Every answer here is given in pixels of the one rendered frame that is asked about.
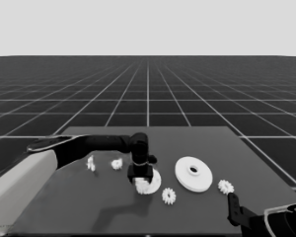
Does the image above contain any small white gear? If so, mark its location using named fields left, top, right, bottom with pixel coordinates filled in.
left=134, top=177, right=152, bottom=196
left=217, top=179, right=235, bottom=196
left=111, top=157, right=124, bottom=171

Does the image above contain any white round carrier with pins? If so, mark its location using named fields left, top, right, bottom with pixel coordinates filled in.
left=144, top=168, right=163, bottom=196

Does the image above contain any small white T-shaped piece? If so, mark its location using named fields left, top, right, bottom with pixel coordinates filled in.
left=86, top=154, right=97, bottom=173

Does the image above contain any white gear with long teeth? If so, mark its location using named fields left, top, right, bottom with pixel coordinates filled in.
left=161, top=187, right=178, bottom=205

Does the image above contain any large thick white disc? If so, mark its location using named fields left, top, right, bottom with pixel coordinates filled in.
left=174, top=155, right=214, bottom=194

